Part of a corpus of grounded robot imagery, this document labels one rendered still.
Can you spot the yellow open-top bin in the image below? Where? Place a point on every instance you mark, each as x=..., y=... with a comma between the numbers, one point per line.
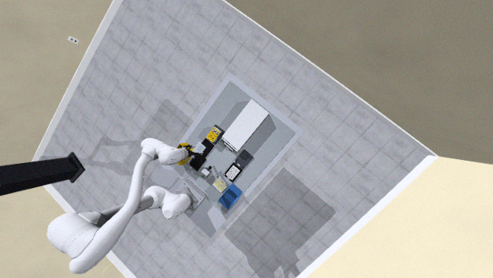
x=186, y=160

